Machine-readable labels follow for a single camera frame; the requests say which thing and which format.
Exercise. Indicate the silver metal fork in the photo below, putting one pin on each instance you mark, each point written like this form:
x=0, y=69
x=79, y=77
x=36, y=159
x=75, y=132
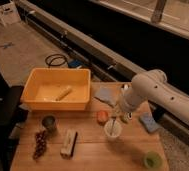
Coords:
x=112, y=126

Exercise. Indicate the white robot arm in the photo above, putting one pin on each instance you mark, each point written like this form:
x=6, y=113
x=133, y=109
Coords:
x=152, y=85

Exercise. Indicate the white paper cup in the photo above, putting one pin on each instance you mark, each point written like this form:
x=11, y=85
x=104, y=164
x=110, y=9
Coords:
x=116, y=131

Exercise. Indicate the blue cloth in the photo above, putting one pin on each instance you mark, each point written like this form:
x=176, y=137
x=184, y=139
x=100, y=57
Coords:
x=105, y=95

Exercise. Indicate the yellow corn cob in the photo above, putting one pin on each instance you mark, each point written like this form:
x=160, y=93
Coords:
x=64, y=93

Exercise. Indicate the blue object on floor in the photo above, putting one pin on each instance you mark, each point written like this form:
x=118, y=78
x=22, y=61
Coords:
x=75, y=64

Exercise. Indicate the orange red round object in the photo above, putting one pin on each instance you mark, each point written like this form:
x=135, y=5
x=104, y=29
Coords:
x=102, y=116

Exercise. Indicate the yellow plastic bin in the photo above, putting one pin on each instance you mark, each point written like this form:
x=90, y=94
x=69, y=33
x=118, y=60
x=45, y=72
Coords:
x=45, y=84

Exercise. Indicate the metal can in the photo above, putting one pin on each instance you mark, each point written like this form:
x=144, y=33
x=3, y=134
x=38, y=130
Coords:
x=49, y=122

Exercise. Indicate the blue sponge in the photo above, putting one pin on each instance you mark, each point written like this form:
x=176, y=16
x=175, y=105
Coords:
x=149, y=123

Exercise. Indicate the wooden block eraser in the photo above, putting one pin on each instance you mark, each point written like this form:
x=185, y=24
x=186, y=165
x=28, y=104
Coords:
x=67, y=149

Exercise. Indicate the bunch of purple grapes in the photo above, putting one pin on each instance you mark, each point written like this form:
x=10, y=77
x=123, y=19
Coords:
x=41, y=144

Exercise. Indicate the green small bowl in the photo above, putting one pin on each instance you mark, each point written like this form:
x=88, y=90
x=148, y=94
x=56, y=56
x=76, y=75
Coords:
x=152, y=160

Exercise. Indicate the black chair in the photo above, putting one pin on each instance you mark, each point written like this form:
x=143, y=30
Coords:
x=1, y=110

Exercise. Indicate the white storage box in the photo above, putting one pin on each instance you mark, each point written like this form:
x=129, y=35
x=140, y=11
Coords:
x=9, y=14

